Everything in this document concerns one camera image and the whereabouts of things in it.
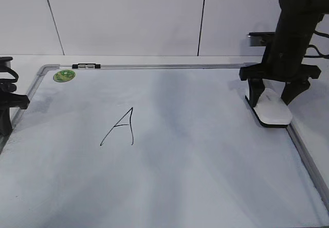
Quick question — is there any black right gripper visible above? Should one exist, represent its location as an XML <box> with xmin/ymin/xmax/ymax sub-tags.
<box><xmin>239</xmin><ymin>57</ymin><xmax>321</xmax><ymax>108</ymax></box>

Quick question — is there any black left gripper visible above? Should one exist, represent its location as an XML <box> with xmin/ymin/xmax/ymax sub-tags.
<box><xmin>1</xmin><ymin>91</ymin><xmax>30</xmax><ymax>136</ymax></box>

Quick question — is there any white eraser with black felt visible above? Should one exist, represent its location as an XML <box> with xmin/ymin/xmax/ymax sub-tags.
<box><xmin>251</xmin><ymin>87</ymin><xmax>293</xmax><ymax>128</ymax></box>

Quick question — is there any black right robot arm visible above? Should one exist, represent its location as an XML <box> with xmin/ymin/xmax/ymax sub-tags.
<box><xmin>239</xmin><ymin>0</ymin><xmax>328</xmax><ymax>108</ymax></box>

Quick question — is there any round green sticker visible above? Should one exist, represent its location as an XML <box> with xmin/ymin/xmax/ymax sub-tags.
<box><xmin>53</xmin><ymin>69</ymin><xmax>76</xmax><ymax>83</ymax></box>

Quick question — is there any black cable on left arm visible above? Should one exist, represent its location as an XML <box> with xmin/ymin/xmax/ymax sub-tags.
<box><xmin>0</xmin><ymin>67</ymin><xmax>20</xmax><ymax>95</ymax></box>

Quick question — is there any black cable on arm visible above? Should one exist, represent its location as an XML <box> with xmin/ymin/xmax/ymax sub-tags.
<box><xmin>305</xmin><ymin>14</ymin><xmax>329</xmax><ymax>59</ymax></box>
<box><xmin>0</xmin><ymin>67</ymin><xmax>20</xmax><ymax>95</ymax></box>

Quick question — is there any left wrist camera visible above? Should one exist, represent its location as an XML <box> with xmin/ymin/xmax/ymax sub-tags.
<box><xmin>0</xmin><ymin>57</ymin><xmax>13</xmax><ymax>73</ymax></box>

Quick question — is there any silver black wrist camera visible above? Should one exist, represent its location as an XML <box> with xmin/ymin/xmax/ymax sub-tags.
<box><xmin>247</xmin><ymin>32</ymin><xmax>275</xmax><ymax>47</ymax></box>

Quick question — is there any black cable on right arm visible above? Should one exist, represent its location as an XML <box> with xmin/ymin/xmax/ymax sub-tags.
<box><xmin>305</xmin><ymin>14</ymin><xmax>329</xmax><ymax>59</ymax></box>

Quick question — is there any white board with grey frame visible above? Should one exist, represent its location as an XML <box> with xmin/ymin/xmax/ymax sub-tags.
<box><xmin>1</xmin><ymin>67</ymin><xmax>328</xmax><ymax>227</ymax></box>

